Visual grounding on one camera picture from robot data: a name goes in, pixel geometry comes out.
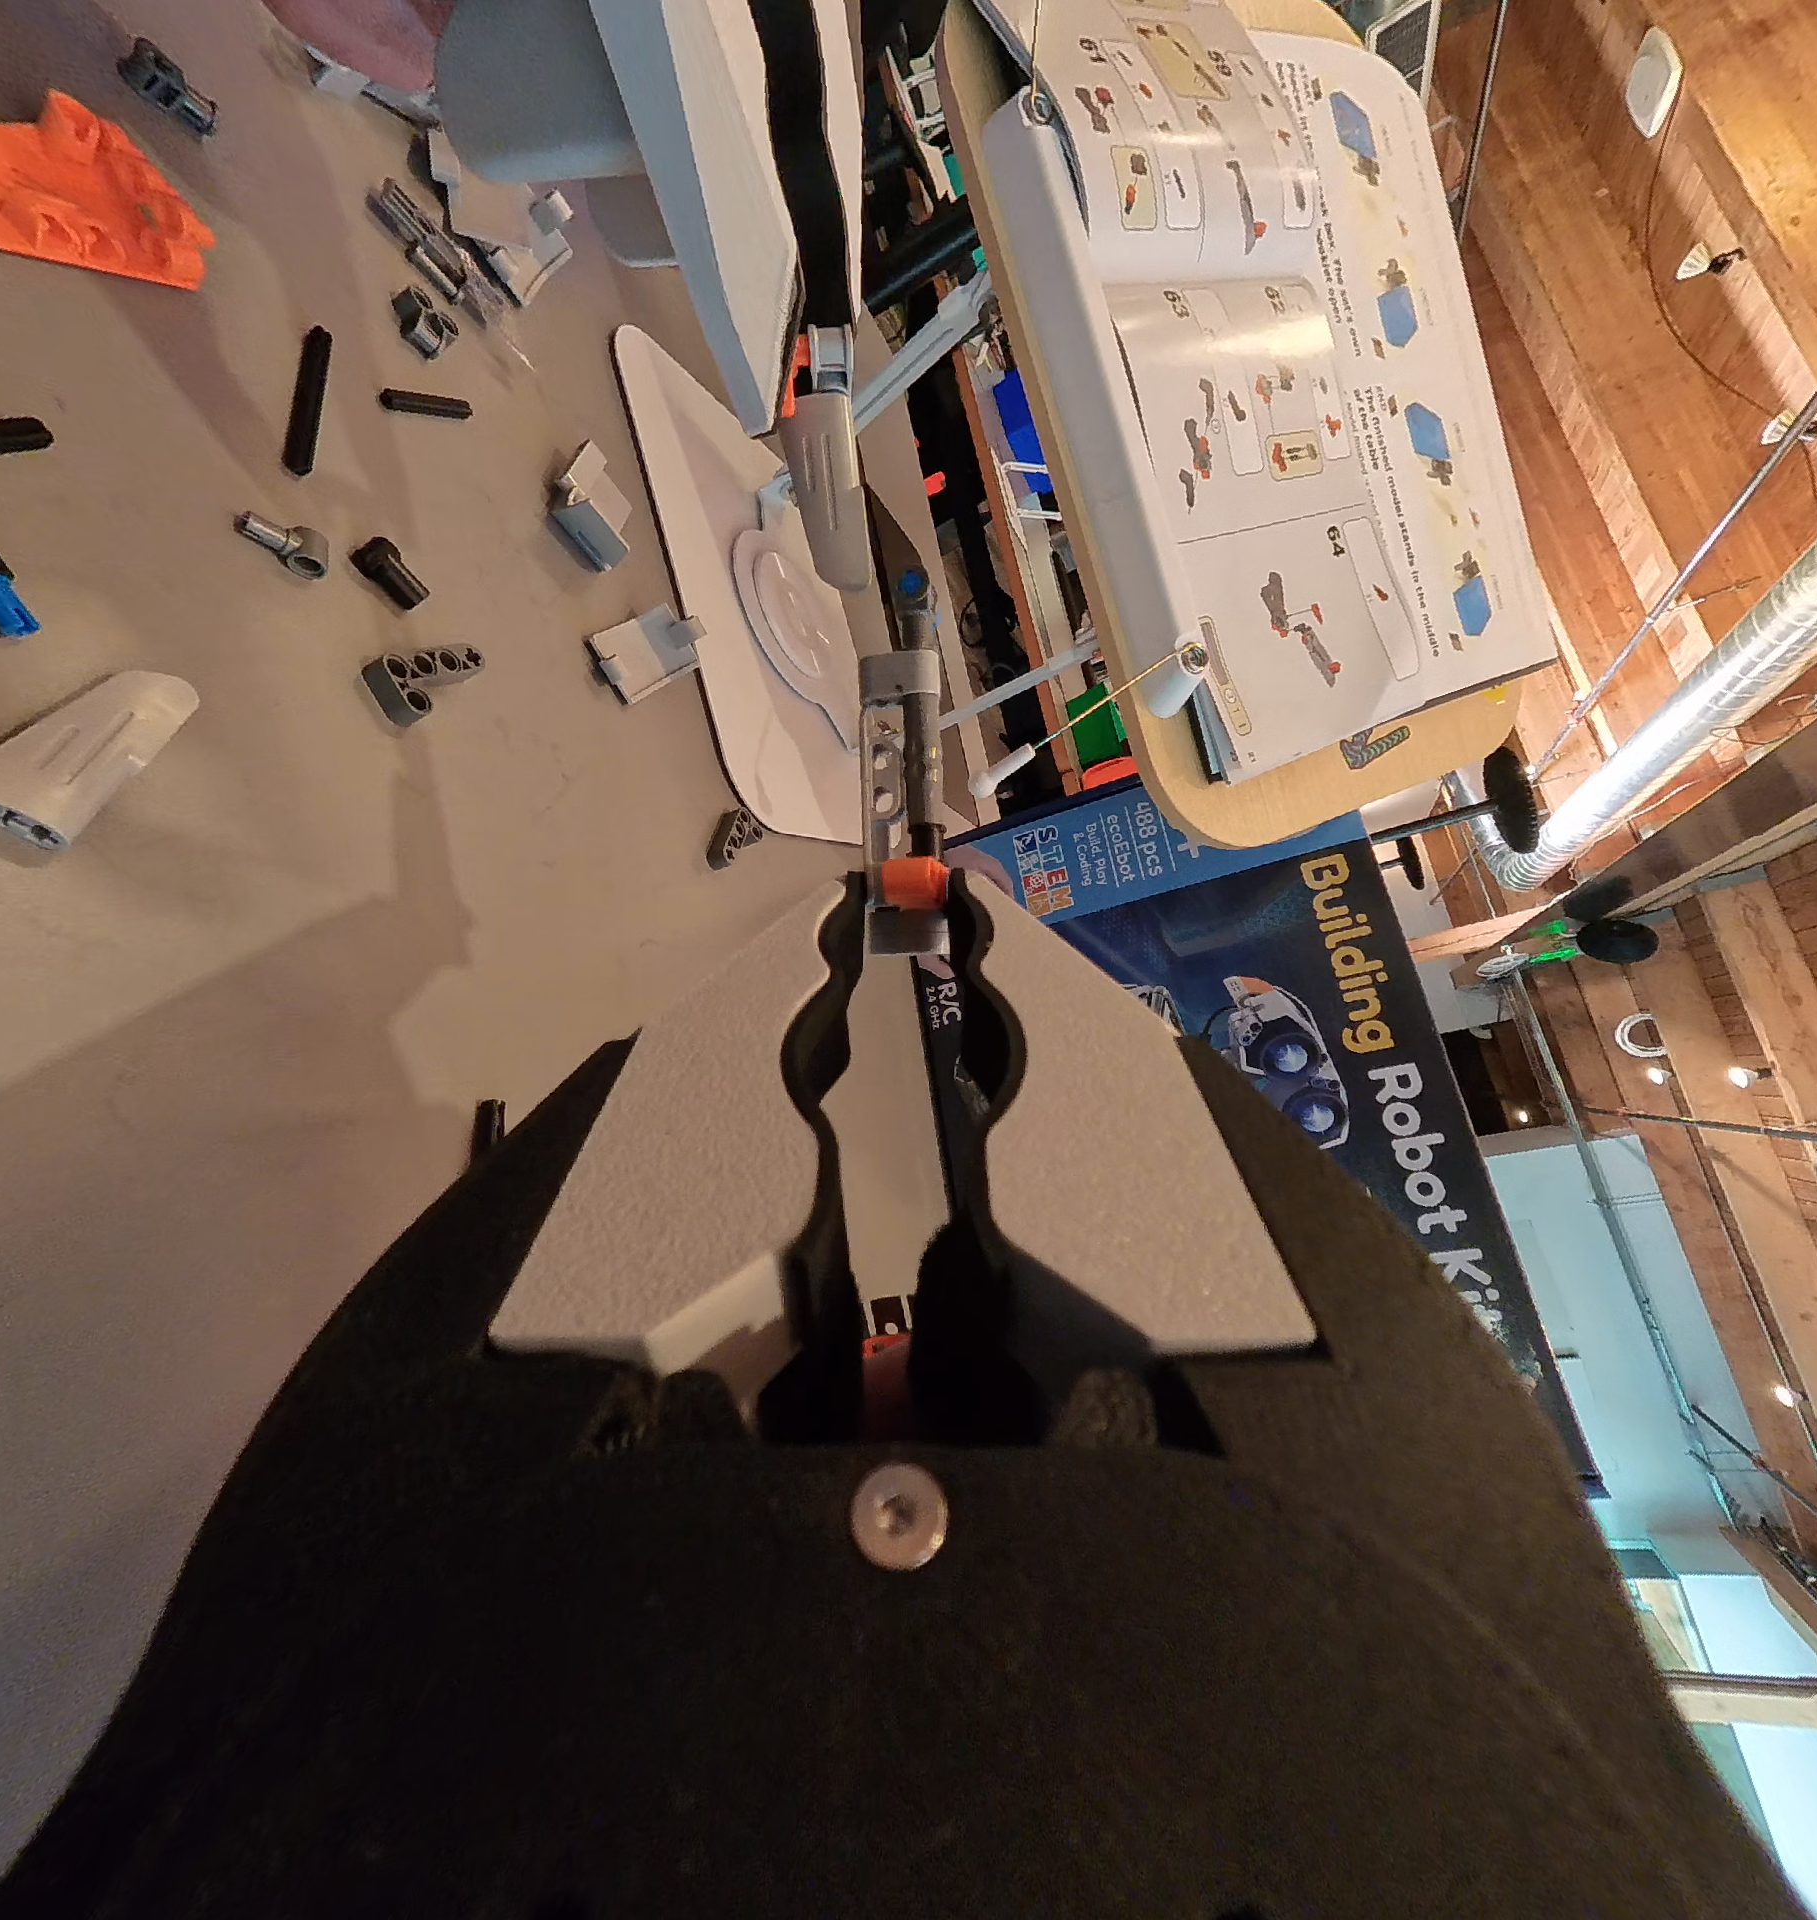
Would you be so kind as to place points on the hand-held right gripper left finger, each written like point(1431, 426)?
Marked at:
point(668, 1201)

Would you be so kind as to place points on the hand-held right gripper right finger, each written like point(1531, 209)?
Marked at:
point(1148, 1201)

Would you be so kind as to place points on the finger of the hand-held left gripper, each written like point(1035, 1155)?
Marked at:
point(814, 148)
point(713, 195)

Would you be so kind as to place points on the small orange pin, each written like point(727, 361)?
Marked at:
point(798, 375)

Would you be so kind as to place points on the small grey holed beam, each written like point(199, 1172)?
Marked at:
point(830, 366)

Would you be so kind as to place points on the grey curved ribbed panel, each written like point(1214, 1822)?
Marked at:
point(830, 494)

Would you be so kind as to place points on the grey cylinder assembly orange connector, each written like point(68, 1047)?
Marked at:
point(903, 721)

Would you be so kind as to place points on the person's left hand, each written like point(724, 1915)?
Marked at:
point(360, 38)

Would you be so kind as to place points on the light grey panel piece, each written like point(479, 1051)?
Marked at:
point(517, 225)

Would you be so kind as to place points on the grey pin connector cluster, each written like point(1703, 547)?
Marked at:
point(421, 239)

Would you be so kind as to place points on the small black pin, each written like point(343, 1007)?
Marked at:
point(488, 1124)

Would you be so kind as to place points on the dark grey double connector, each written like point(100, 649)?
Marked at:
point(424, 320)

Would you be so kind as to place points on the dark blue robot kit box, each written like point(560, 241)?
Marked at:
point(1299, 973)

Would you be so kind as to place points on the short black axle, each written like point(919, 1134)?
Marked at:
point(427, 404)

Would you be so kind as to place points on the bluish grey curved panel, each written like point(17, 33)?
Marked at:
point(590, 509)

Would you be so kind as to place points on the small dark grey connector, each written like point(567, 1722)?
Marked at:
point(168, 87)

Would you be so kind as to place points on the dark grey angled beam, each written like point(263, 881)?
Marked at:
point(736, 840)
point(418, 684)

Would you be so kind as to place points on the medium black axle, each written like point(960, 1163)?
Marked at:
point(309, 400)

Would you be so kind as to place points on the orange crate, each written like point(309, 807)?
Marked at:
point(1108, 772)

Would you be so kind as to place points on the orange wedge panel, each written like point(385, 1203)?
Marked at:
point(83, 195)

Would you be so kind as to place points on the light grey hinged panel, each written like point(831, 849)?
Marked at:
point(642, 657)

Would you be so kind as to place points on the green crate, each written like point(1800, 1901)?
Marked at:
point(1100, 726)

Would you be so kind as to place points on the instruction booklet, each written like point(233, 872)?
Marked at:
point(1270, 375)

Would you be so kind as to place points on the small grey pin connector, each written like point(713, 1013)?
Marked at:
point(286, 542)

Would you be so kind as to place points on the black pole ribbed disc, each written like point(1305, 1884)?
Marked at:
point(1516, 803)

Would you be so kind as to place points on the white curved panel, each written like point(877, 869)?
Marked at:
point(76, 758)

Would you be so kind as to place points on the white ceiling device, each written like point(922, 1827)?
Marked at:
point(1654, 83)

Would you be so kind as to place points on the silver air duct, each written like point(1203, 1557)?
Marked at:
point(1674, 721)

